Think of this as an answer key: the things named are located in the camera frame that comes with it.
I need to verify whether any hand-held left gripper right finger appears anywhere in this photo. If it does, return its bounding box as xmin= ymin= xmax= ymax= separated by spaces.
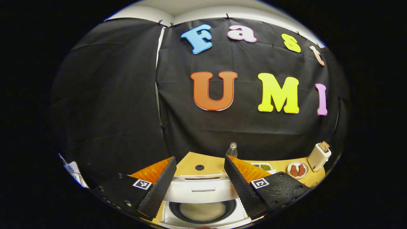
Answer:
xmin=224 ymin=155 xmax=312 ymax=220

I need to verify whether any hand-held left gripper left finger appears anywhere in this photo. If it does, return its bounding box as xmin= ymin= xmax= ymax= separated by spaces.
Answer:
xmin=92 ymin=156 xmax=177 ymax=219

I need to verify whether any white rice cooker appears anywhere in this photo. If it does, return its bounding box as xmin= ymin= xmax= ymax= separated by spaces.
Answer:
xmin=158 ymin=174 xmax=253 ymax=229

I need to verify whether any white rice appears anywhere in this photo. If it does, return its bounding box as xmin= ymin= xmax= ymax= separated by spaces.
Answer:
xmin=179 ymin=202 xmax=226 ymax=222

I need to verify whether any clear plastic water bottle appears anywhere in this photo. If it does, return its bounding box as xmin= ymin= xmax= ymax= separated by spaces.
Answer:
xmin=225 ymin=142 xmax=238 ymax=159

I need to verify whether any round white plate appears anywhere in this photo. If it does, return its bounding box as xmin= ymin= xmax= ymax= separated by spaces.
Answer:
xmin=286 ymin=161 xmax=310 ymax=180

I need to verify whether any white toaster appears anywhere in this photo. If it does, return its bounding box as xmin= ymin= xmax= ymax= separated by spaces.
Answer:
xmin=307 ymin=142 xmax=332 ymax=172

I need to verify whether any white side desk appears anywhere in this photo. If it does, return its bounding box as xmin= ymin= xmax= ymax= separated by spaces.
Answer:
xmin=59 ymin=153 xmax=90 ymax=189

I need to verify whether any black backdrop cloth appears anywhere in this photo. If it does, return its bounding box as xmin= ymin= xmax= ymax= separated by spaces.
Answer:
xmin=51 ymin=17 xmax=350 ymax=188

